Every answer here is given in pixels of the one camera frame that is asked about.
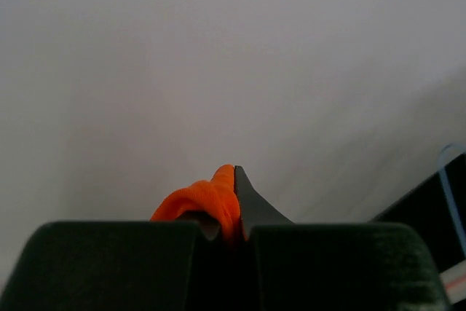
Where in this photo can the black t shirt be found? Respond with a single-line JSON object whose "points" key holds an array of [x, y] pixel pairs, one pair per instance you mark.
{"points": [[425, 209]]}

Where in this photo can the orange t shirt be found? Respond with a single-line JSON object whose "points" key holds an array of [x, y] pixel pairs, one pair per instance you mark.
{"points": [[215, 198]]}

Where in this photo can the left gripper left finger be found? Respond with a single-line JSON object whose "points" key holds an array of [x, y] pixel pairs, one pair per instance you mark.
{"points": [[109, 265]]}

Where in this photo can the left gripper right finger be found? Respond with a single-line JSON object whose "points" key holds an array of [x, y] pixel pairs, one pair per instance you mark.
{"points": [[368, 266]]}

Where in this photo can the light blue wire hanger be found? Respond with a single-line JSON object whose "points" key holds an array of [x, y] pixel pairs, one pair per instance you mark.
{"points": [[447, 192]]}

